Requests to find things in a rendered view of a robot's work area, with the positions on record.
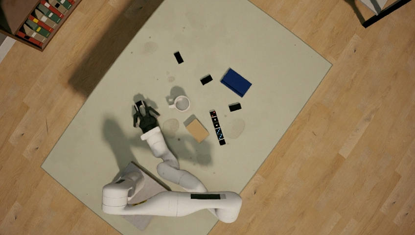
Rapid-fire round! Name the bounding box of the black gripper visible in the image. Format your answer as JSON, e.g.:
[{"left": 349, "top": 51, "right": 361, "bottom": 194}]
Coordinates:
[{"left": 133, "top": 100, "right": 160, "bottom": 134}]

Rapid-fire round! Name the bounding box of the dark blue rectangular block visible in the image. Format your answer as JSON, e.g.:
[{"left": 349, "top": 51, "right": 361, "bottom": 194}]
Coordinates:
[{"left": 220, "top": 68, "right": 252, "bottom": 98}]

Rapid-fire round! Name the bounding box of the white mug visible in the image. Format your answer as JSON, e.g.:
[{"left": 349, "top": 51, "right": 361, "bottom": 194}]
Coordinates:
[{"left": 169, "top": 95, "right": 191, "bottom": 112}]

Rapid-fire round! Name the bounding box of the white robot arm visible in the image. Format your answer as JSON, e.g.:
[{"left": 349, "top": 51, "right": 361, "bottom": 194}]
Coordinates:
[{"left": 102, "top": 126, "right": 242, "bottom": 223}]

